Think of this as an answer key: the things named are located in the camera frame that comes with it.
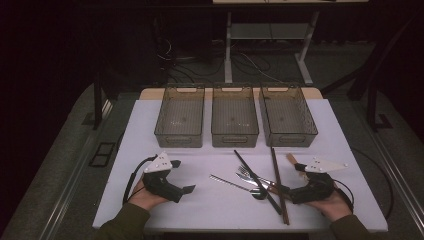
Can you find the person's right hand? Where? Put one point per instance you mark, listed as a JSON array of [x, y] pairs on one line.
[[333, 208]]

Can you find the brown chopstick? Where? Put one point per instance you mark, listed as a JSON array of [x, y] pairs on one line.
[[274, 166], [285, 213]]

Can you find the black chopstick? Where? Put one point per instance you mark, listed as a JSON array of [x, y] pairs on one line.
[[246, 166], [275, 206]]

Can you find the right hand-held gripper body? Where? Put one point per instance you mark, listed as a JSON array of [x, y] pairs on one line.
[[316, 190]]

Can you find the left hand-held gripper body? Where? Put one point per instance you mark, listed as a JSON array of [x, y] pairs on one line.
[[160, 186]]

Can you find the metal floor rail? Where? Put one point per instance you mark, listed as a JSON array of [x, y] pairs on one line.
[[410, 203], [70, 180]]

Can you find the transparent grey plastic bin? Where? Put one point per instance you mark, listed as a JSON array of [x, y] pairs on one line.
[[163, 141], [220, 141], [286, 116]]

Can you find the person's left hand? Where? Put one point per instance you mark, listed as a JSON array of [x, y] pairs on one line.
[[145, 199]]

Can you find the white table mat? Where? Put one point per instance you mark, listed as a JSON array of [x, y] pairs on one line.
[[206, 213]]

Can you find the white metal-framed desk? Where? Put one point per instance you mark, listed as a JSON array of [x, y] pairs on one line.
[[227, 50]]

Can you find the black stand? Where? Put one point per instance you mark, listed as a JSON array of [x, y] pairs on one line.
[[372, 110], [97, 106]]

